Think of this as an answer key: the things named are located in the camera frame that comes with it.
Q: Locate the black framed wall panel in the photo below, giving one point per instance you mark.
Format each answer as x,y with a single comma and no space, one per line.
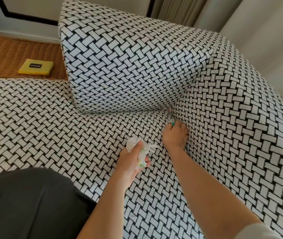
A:
27,15

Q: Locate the person's left forearm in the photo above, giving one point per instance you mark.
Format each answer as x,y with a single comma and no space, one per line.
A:
104,211

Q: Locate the person's left hand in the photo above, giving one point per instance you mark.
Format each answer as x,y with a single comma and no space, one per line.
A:
129,166

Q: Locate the black white woven sofa seat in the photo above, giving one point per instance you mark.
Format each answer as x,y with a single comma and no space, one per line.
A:
44,126

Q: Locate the white printed wrapper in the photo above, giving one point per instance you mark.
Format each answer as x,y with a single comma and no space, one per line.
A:
141,148

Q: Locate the person's right hand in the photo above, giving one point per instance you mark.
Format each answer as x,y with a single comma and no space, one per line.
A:
173,136

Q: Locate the black white woven back cushion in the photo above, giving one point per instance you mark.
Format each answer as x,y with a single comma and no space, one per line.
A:
126,62

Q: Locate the person's dark grey trousers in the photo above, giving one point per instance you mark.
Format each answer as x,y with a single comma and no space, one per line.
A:
29,204

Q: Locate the person's right fingers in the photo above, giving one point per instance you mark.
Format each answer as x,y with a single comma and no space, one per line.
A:
183,131

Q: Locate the black white woven sofa armrest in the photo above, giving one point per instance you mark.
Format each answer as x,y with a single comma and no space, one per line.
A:
243,136

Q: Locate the yellow box with black label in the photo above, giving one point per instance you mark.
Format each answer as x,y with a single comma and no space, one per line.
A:
36,67

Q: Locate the small teal wrapper scrap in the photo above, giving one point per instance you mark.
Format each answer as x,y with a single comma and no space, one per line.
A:
172,122

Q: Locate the person's right forearm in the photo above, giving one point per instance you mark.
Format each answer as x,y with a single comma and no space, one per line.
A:
206,196

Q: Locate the person's white sleeve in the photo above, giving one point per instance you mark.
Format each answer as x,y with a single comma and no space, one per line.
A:
255,232

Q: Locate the brown wicker side table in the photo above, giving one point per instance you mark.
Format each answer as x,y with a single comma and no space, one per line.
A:
4,54

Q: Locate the person's left thumb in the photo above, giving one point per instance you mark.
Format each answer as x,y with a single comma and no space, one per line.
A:
135,147

